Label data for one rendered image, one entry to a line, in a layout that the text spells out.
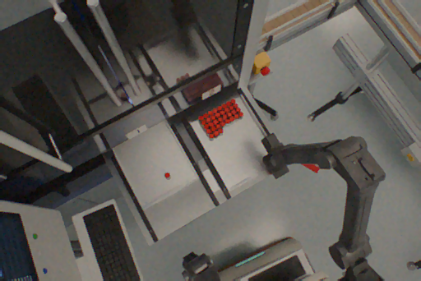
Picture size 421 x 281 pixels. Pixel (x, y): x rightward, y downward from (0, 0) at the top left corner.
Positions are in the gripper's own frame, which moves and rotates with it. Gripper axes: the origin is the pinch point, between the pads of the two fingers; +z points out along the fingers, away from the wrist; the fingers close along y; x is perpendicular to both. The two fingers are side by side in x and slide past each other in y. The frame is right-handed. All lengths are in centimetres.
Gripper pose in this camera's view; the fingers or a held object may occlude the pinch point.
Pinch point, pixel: (272, 168)
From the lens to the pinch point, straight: 148.5
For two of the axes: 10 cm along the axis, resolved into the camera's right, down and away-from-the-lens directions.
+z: 0.0, 2.6, 9.6
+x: -8.7, 4.8, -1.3
